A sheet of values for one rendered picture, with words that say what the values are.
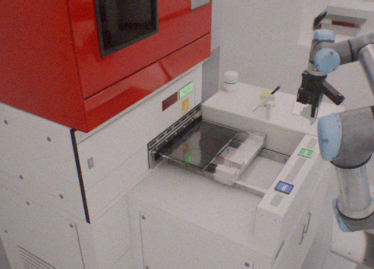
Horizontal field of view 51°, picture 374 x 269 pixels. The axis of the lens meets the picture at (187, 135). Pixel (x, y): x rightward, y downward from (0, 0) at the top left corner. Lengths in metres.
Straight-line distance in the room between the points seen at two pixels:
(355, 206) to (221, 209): 0.51
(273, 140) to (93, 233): 0.91
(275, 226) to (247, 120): 0.66
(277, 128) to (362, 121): 0.86
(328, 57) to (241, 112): 0.69
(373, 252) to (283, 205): 0.35
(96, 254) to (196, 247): 0.40
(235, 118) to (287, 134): 0.26
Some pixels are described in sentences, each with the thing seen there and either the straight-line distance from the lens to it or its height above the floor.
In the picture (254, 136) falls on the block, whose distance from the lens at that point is 1.85.
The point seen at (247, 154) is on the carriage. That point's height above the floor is 0.88.
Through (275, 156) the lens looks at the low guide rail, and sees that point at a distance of 1.83.
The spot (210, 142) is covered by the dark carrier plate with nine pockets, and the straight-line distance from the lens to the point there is 1.79.
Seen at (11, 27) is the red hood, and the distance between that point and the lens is 1.33.
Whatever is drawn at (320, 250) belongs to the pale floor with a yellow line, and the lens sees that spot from 2.64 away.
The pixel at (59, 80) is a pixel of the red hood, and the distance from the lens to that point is 1.24.
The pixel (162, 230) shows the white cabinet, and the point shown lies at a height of 0.72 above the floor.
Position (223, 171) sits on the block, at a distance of 1.60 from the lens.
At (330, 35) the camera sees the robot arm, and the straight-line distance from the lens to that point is 1.44.
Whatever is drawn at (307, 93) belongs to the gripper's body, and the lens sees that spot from 1.51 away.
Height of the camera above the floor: 1.86
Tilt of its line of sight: 32 degrees down
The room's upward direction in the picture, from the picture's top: straight up
